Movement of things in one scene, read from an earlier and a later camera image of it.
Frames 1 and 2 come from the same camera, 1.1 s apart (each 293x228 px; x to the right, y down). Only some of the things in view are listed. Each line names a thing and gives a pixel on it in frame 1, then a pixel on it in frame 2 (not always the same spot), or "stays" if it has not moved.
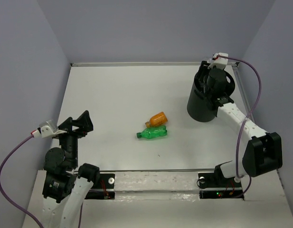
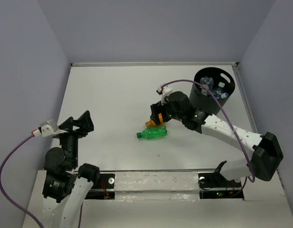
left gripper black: x=84 y=120 stays
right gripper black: x=203 y=70 -> x=155 y=109
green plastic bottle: x=153 y=132 stays
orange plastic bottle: x=157 y=120 stays
